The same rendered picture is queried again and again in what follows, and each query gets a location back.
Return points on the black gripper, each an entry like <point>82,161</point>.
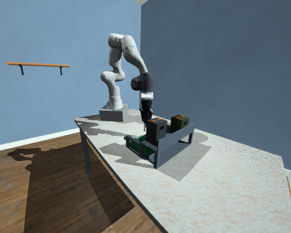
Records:
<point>146,112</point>

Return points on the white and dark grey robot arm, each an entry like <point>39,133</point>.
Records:
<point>144,82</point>

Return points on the grey metal shelf rack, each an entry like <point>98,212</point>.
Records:
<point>167,147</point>

